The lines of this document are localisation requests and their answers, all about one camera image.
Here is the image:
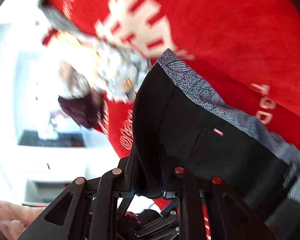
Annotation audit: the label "red wedding bed quilt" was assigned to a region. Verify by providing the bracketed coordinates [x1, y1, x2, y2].
[42, 0, 300, 151]

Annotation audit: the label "person's left hand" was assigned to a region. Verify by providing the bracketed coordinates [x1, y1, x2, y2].
[0, 200, 45, 239]

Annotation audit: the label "dark purple cloth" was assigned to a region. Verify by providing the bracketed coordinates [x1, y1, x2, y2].
[58, 92, 104, 129]

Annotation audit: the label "black pants with blue waistband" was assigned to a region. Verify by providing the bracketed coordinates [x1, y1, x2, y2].
[133, 50, 300, 239]

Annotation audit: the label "white floral cloth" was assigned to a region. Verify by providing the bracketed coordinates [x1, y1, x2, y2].
[40, 5, 151, 103]

